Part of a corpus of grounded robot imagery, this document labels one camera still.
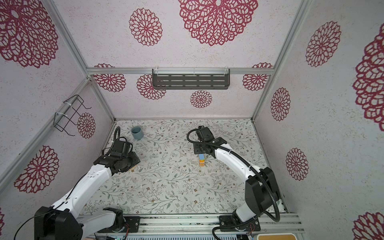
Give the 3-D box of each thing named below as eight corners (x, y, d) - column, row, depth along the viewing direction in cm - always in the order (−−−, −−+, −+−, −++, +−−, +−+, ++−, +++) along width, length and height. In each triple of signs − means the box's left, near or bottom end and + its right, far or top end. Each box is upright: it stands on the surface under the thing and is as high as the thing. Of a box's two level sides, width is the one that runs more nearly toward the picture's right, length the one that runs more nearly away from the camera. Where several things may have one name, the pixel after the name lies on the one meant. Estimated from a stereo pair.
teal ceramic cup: (132, 139, 110) (129, 134, 106) (134, 131, 115) (132, 126, 111) (142, 139, 110) (140, 134, 106) (144, 131, 115) (142, 126, 111)
